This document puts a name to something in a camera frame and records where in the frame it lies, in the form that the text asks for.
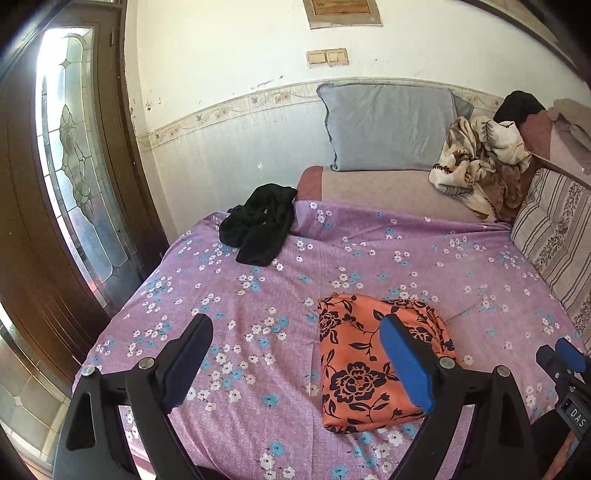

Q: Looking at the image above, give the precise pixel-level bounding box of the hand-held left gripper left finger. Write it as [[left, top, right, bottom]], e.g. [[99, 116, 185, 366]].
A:
[[53, 314, 214, 480]]

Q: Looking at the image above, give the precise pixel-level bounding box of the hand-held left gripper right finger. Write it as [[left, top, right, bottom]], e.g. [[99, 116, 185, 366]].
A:
[[379, 314, 536, 480]]

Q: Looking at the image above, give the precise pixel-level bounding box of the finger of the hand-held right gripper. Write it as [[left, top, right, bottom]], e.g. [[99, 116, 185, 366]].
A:
[[555, 338, 588, 377], [536, 345, 568, 386]]

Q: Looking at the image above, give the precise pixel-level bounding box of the orange floral garment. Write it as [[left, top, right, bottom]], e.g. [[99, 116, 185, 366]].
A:
[[318, 294, 462, 433]]

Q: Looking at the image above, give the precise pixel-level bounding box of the person's right forearm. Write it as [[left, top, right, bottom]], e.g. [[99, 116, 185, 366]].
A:
[[530, 410, 591, 480]]

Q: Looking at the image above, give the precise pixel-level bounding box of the striped cushion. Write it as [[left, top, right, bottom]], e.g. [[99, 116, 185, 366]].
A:
[[510, 168, 591, 333]]

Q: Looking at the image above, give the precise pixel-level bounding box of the purple floral bedsheet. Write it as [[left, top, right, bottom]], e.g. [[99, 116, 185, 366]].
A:
[[73, 200, 591, 480]]

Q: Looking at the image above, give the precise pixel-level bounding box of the black cloth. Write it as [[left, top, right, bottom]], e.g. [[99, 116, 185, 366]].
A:
[[219, 183, 298, 267], [493, 91, 546, 125]]

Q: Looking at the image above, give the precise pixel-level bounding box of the pink mattress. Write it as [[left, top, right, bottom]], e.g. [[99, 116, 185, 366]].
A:
[[295, 166, 499, 227]]

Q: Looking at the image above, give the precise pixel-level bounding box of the wooden door with glass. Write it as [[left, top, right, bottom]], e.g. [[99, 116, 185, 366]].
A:
[[0, 0, 171, 462]]

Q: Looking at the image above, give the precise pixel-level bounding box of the cream floral blanket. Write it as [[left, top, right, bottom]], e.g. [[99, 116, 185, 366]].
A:
[[428, 115, 533, 222]]

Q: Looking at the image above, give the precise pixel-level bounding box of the brown garment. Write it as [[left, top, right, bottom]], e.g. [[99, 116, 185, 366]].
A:
[[547, 98, 591, 158]]

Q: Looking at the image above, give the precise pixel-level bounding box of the grey pillow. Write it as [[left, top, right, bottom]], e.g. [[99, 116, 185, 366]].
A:
[[316, 83, 474, 172]]

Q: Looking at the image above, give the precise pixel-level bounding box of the wall plaque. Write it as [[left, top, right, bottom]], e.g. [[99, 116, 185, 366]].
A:
[[303, 0, 384, 29]]

